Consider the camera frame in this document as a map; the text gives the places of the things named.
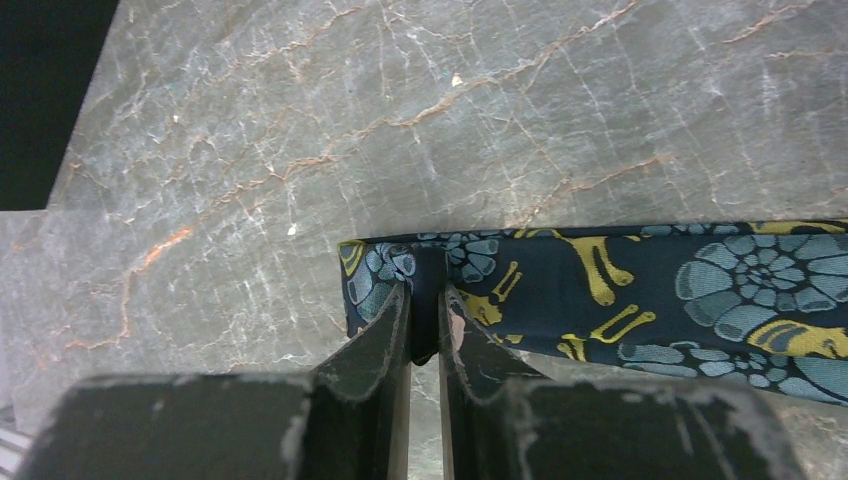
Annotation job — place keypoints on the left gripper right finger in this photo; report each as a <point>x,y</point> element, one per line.
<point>478,439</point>

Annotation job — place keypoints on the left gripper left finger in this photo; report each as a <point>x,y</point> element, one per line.
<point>362,400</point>

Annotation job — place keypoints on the blue yellow patterned tie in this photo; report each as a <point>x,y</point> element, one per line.
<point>760,303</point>

